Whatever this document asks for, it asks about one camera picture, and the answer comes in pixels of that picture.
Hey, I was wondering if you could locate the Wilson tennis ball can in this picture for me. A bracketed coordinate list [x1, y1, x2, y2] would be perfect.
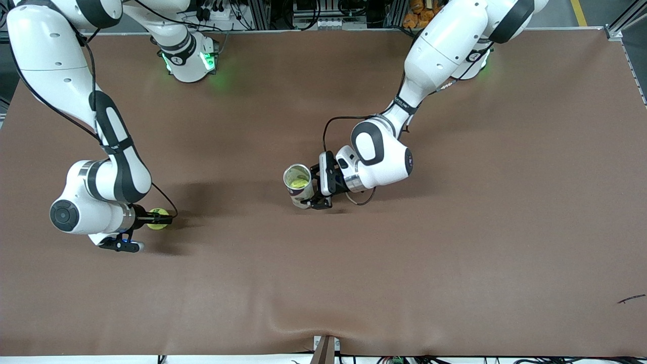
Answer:
[283, 163, 315, 209]

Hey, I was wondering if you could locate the brown table cover mat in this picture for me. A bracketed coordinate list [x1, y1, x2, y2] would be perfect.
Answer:
[0, 28, 647, 357]

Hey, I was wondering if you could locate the pile of orange objects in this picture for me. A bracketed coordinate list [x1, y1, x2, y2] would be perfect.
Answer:
[403, 0, 430, 28]

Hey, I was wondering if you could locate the white power strip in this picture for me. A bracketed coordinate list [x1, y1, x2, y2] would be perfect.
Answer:
[195, 0, 230, 21]

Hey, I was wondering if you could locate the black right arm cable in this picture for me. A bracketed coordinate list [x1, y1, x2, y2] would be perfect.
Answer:
[10, 25, 178, 219]

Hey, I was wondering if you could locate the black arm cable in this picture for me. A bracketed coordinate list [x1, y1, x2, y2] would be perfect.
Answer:
[322, 116, 377, 205]
[10, 25, 178, 219]

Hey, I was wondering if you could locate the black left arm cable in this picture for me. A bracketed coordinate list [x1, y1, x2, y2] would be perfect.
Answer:
[322, 116, 377, 205]

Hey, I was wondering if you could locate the camera mount clamp post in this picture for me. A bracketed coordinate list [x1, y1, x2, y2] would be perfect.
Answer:
[311, 335, 340, 364]

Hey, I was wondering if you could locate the aluminium frame post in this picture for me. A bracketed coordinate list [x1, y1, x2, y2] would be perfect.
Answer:
[251, 0, 271, 30]
[385, 0, 407, 28]

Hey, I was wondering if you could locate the aluminium diagonal frame strut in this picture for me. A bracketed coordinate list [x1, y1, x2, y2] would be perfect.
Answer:
[607, 0, 647, 40]

